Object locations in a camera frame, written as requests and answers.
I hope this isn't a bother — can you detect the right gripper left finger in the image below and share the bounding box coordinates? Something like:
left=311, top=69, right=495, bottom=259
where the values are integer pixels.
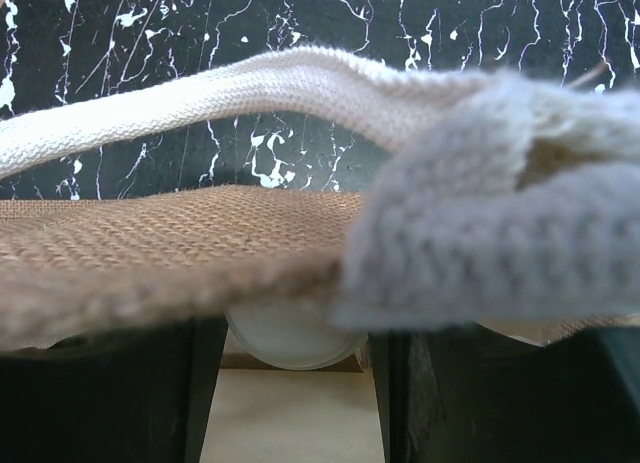
left=1, top=318, right=227, bottom=462

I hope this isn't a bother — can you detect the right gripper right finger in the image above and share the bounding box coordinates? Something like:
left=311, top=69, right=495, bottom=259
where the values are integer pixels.
left=369, top=325, right=639, bottom=462

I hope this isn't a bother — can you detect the green bottle with beige cap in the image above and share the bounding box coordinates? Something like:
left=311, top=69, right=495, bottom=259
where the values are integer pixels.
left=226, top=305, right=367, bottom=371

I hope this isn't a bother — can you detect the brown canvas tote bag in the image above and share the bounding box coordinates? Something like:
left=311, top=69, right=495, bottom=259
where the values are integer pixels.
left=0, top=45, right=640, bottom=352

